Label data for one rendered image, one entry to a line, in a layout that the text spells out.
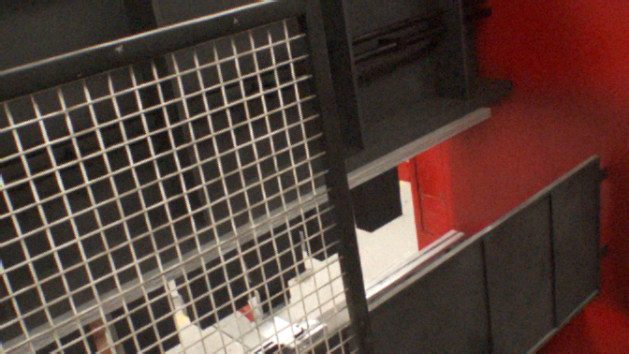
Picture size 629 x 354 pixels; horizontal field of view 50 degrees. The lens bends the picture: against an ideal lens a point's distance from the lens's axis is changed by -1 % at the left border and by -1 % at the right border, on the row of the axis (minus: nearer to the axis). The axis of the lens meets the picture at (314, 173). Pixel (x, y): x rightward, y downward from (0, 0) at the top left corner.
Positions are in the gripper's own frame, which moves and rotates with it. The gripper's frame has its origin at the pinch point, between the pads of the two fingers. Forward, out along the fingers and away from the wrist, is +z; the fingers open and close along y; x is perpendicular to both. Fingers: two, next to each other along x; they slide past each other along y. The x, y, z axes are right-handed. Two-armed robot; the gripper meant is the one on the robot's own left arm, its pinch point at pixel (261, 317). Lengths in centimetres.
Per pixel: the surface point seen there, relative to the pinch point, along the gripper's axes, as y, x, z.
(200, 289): -23.5, -25.8, -17.1
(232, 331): -8.8, 3.0, -0.5
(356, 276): -36, -106, -12
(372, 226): 34.9, -22.2, -8.4
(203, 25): -51, -124, -46
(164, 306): -33.6, -26.1, -17.9
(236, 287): -13.9, -23.9, -13.2
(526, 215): 43, -69, 4
